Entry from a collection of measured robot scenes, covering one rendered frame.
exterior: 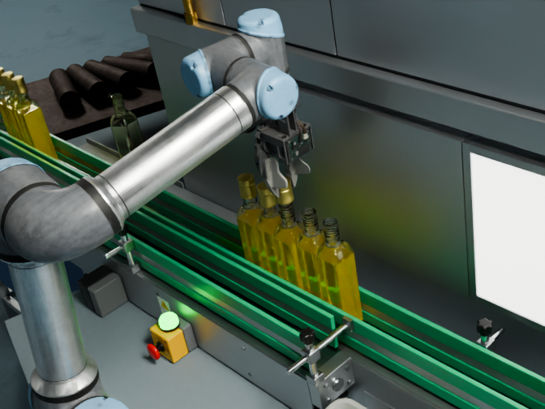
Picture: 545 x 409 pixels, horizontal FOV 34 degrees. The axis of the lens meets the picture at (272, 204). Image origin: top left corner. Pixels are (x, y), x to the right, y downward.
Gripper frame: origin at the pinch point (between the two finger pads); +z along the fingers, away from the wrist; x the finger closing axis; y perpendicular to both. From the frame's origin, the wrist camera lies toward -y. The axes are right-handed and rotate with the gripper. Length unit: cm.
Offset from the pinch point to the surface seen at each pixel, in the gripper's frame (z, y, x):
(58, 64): 119, -380, 135
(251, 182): 3.1, -10.0, 0.0
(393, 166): -3.5, 18.0, 12.4
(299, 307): 23.9, 6.1, -6.1
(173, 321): 33.6, -22.9, -19.2
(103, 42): 119, -382, 171
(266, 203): 5.5, -4.7, -1.1
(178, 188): 30, -62, 13
